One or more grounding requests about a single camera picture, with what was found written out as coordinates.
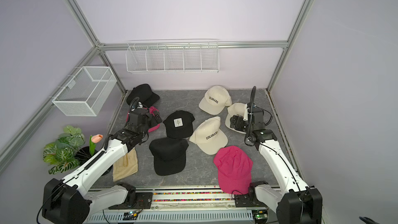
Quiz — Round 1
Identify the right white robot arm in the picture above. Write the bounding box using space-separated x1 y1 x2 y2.
226 103 322 224

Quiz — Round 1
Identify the aluminium frame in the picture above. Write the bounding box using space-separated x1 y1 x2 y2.
1 0 314 173

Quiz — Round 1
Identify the plain black cap front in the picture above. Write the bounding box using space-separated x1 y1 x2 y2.
149 137 189 176

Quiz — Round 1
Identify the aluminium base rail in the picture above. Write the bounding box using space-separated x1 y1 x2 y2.
85 186 278 224

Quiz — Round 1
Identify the beige cap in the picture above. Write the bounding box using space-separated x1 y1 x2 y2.
113 148 138 182

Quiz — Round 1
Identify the left black corrugated cable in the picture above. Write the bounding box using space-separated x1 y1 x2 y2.
128 96 141 113

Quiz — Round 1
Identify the pink cap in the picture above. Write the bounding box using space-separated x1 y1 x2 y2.
214 146 253 195
124 106 162 134

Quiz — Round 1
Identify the black cap at back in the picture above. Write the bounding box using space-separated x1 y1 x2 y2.
126 84 160 107

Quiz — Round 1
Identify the black corrugated cable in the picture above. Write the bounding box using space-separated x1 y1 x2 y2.
128 96 141 113
244 86 258 147

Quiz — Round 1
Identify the cream Colorado cap middle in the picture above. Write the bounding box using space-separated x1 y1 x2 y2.
189 116 228 155

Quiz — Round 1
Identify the cream colorado cap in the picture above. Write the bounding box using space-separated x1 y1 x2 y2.
199 86 232 115
189 116 228 155

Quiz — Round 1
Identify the white wire side basket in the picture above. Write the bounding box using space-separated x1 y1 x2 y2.
52 66 117 117

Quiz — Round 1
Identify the white wire shelf basket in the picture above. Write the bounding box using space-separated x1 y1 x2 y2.
125 39 220 73

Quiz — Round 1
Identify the pink artificial tulip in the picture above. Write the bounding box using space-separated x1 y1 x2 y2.
89 134 103 156

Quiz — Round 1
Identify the cream Colorado cap back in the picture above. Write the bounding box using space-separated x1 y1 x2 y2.
199 86 232 115

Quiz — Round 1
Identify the black cap with white patch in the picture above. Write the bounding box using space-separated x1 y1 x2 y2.
163 111 195 139

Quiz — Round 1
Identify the right black corrugated cable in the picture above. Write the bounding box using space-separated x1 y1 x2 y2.
244 86 258 147

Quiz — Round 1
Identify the green potted plant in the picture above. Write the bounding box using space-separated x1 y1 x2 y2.
42 125 91 175

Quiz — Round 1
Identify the cream cap right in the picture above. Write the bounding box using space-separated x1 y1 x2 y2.
225 103 248 134

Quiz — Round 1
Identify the pink cap right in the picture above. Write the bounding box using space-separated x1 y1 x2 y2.
214 146 253 195

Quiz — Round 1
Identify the pink cap left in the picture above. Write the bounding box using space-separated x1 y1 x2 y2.
124 106 162 134

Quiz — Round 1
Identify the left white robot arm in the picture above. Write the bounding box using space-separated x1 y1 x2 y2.
37 107 162 224

